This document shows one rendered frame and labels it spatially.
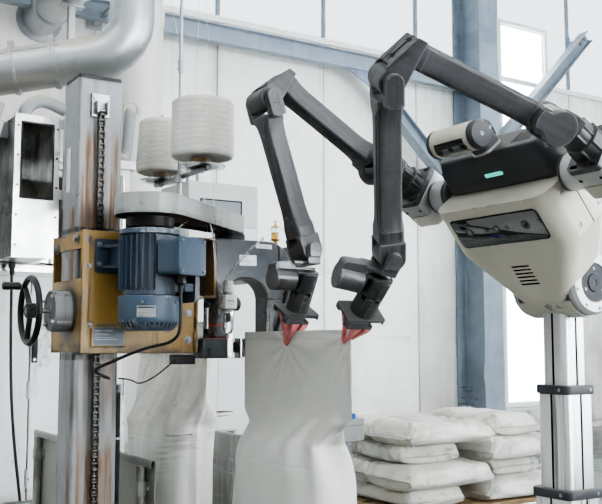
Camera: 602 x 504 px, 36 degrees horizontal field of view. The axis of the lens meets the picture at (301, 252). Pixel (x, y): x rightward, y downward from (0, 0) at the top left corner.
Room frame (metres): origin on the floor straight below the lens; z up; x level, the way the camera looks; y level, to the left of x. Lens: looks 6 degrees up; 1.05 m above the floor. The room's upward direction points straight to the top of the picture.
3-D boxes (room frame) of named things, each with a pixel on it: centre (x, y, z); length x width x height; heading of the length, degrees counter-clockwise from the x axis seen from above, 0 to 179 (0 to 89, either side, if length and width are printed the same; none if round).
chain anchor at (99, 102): (2.39, 0.53, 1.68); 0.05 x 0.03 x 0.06; 123
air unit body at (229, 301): (2.51, 0.19, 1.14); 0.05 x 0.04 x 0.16; 123
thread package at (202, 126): (2.37, 0.26, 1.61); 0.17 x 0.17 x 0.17
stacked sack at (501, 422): (5.88, -1.13, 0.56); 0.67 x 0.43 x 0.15; 33
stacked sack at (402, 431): (5.34, -0.74, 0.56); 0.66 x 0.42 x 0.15; 123
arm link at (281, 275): (2.25, 0.02, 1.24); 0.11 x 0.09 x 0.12; 124
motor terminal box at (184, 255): (2.23, 0.29, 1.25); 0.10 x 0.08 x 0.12; 148
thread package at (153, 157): (2.59, 0.40, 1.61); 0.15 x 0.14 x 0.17; 33
